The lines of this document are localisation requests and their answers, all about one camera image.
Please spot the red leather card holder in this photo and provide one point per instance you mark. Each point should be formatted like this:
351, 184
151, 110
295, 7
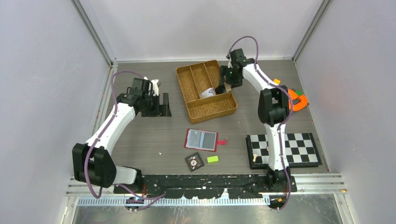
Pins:
218, 142

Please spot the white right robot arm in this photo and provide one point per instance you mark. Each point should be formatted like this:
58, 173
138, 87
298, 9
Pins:
273, 111

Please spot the poker chip in black case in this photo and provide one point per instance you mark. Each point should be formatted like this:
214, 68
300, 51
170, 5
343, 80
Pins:
194, 161

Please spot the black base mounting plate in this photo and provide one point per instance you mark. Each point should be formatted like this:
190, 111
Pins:
206, 186

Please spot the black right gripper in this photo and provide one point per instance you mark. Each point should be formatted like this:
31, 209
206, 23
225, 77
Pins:
234, 83

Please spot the black white chessboard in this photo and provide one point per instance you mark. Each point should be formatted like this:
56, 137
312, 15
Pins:
301, 150

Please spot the woven wicker divided tray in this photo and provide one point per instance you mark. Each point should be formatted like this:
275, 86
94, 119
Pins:
197, 83

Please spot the yellow toy brick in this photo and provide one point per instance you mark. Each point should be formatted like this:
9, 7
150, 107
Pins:
277, 81

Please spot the green rectangular block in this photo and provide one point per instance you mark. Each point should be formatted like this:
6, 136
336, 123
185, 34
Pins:
212, 159

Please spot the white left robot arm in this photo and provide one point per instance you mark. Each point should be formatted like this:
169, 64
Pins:
92, 160

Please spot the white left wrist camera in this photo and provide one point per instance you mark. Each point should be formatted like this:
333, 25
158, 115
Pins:
155, 87

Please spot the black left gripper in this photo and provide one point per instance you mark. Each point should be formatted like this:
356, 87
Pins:
160, 110

